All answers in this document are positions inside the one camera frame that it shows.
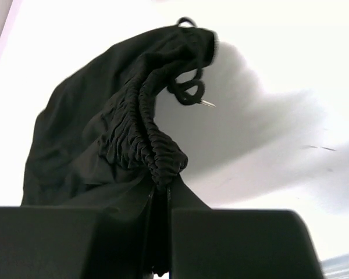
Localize black trousers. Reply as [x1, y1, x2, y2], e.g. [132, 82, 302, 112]
[21, 23, 216, 276]

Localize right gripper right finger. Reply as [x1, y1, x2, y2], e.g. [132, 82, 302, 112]
[168, 178, 323, 279]

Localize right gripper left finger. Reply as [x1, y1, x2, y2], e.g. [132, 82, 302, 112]
[0, 187, 154, 278]

